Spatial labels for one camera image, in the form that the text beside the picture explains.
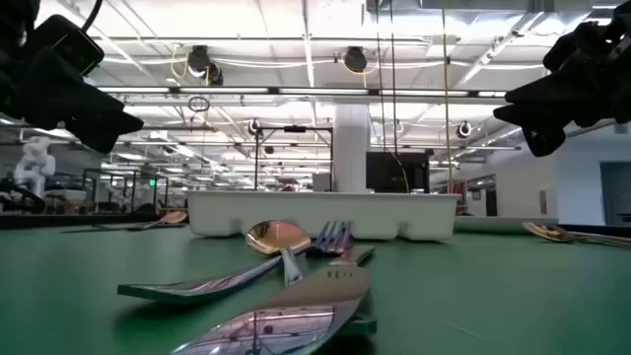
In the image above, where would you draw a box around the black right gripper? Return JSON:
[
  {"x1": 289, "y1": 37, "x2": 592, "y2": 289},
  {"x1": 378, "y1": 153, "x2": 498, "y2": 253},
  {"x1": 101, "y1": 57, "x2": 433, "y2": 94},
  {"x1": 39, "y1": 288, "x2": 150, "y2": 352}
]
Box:
[{"x1": 492, "y1": 0, "x2": 631, "y2": 158}]

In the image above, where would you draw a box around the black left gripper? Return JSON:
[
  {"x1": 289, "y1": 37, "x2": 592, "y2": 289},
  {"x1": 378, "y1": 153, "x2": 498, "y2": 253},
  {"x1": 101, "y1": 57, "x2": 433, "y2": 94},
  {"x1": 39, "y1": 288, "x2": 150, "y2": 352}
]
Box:
[{"x1": 0, "y1": 0, "x2": 145, "y2": 154}]

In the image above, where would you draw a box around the iridescent spoon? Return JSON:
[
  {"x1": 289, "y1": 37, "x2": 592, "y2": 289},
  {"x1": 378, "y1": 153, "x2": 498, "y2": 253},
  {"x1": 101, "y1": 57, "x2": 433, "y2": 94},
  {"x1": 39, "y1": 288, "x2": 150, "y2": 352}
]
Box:
[
  {"x1": 522, "y1": 220, "x2": 631, "y2": 246},
  {"x1": 245, "y1": 219, "x2": 313, "y2": 288}
]

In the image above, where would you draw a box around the iridescent fork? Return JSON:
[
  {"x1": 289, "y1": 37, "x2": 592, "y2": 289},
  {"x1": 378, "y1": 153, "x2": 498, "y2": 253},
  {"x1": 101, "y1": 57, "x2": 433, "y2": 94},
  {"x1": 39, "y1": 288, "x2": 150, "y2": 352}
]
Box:
[
  {"x1": 116, "y1": 220, "x2": 354, "y2": 303},
  {"x1": 92, "y1": 210, "x2": 189, "y2": 232},
  {"x1": 586, "y1": 235, "x2": 631, "y2": 249}
]

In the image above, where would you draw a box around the white round plate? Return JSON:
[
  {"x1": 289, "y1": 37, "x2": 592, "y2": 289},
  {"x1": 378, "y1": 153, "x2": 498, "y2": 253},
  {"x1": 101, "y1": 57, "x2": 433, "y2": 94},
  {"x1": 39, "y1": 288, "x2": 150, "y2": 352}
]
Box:
[{"x1": 453, "y1": 215, "x2": 560, "y2": 235}]

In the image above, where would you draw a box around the long ceiling light bar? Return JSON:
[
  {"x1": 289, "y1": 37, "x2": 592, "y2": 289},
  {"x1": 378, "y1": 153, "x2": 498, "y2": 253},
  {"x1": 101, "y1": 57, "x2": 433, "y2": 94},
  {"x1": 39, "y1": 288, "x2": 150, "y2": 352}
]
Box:
[{"x1": 96, "y1": 86, "x2": 509, "y2": 99}]

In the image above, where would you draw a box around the black monitor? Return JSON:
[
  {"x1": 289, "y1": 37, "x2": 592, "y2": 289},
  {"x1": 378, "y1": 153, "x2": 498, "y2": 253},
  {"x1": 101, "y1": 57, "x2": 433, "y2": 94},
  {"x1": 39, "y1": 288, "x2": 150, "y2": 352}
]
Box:
[{"x1": 365, "y1": 151, "x2": 431, "y2": 194}]

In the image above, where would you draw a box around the white plastic cutlery tray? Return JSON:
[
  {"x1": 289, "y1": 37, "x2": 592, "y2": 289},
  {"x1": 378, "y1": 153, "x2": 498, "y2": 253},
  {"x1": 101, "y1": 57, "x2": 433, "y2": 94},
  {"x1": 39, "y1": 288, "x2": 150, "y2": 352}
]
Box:
[{"x1": 185, "y1": 189, "x2": 462, "y2": 243}]

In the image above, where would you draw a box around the white square column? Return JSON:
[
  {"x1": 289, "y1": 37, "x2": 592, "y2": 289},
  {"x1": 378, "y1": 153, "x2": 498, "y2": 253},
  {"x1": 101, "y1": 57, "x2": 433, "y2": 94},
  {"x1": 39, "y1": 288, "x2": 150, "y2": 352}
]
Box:
[{"x1": 333, "y1": 103, "x2": 372, "y2": 193}]

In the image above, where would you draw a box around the black workstation frame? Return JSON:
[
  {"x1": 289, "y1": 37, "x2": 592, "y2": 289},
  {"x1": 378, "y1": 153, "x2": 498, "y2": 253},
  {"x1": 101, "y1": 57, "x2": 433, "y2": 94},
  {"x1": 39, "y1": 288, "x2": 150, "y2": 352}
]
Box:
[{"x1": 82, "y1": 168, "x2": 170, "y2": 214}]

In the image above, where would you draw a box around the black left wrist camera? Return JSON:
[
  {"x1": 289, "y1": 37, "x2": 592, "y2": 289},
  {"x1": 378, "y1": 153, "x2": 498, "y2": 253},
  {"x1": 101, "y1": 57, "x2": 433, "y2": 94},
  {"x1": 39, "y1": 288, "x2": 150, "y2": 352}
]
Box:
[{"x1": 32, "y1": 13, "x2": 105, "y2": 78}]

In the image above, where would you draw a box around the coiled black cable loop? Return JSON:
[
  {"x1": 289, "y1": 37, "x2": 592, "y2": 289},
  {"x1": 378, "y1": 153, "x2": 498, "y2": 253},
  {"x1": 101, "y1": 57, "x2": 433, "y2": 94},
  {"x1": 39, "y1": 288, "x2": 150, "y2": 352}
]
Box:
[{"x1": 186, "y1": 95, "x2": 211, "y2": 113}]

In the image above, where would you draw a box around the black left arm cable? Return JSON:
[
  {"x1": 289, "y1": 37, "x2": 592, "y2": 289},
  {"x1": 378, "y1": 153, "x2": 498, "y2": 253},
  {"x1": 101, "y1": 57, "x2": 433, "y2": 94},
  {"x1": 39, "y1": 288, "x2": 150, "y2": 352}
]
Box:
[{"x1": 81, "y1": 0, "x2": 105, "y2": 34}]

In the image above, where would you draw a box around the yellow hanging cable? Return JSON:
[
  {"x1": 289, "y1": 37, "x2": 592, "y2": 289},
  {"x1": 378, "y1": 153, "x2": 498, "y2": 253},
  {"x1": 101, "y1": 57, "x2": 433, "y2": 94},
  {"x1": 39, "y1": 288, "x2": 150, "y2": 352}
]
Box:
[{"x1": 440, "y1": 0, "x2": 454, "y2": 194}]

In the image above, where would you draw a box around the black hanging cable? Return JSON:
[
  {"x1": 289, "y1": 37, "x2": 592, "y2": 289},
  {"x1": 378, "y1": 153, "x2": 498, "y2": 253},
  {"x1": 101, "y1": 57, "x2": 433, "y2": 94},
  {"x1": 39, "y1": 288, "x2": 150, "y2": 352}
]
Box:
[
  {"x1": 374, "y1": 0, "x2": 388, "y2": 153},
  {"x1": 388, "y1": 0, "x2": 400, "y2": 154}
]

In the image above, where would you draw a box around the black metal rig frame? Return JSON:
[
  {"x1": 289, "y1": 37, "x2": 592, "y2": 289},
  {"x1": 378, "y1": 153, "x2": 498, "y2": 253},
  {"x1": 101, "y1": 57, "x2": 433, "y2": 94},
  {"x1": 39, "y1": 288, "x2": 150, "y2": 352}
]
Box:
[{"x1": 253, "y1": 125, "x2": 334, "y2": 191}]

